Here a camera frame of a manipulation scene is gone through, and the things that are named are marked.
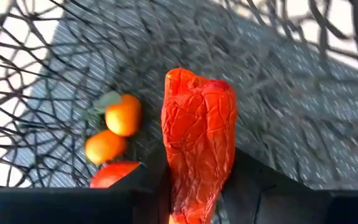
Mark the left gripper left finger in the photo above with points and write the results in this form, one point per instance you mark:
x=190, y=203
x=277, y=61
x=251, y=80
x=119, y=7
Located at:
x=148, y=193

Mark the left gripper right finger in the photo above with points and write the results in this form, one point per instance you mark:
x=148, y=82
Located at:
x=259, y=199

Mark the grey woven placemat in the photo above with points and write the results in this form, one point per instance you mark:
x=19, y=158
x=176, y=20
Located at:
x=259, y=109

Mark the tangerine pair with green leaf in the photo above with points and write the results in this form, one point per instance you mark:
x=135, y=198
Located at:
x=123, y=116

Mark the red toy pepper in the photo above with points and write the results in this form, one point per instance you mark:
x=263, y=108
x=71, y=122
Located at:
x=197, y=130

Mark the dark woven wicker basket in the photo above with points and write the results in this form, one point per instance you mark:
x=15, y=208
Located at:
x=323, y=31

